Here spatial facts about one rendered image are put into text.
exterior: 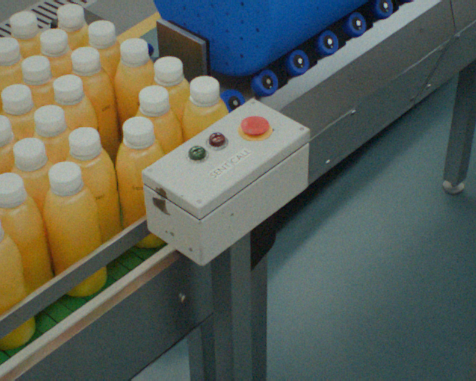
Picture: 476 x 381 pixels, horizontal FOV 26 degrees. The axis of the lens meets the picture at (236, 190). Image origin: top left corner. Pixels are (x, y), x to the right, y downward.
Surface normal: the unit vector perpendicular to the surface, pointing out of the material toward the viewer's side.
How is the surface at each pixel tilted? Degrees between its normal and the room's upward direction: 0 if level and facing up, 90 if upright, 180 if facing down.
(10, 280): 90
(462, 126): 90
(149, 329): 90
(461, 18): 70
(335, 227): 0
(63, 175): 0
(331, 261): 0
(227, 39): 90
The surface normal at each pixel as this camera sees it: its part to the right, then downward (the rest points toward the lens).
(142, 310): 0.73, 0.44
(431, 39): 0.68, 0.17
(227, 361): -0.69, 0.49
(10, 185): -0.02, -0.75
